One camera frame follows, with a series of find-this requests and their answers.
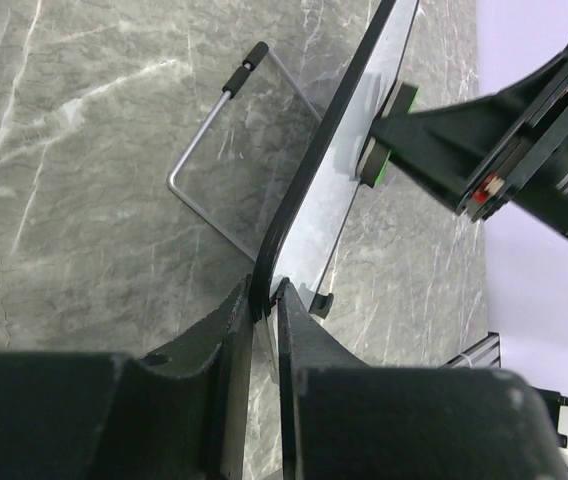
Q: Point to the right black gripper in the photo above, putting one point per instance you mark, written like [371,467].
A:
[528,165]

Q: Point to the aluminium front rail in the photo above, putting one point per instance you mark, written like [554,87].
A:
[485,353]

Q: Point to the small black-framed whiteboard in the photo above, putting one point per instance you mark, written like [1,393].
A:
[308,223]

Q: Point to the green whiteboard eraser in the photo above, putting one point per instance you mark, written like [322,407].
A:
[377,148]

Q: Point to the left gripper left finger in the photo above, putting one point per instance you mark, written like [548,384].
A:
[179,412]

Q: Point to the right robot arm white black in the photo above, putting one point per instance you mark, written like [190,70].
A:
[477,156]

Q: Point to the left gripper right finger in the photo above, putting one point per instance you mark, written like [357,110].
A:
[344,419]

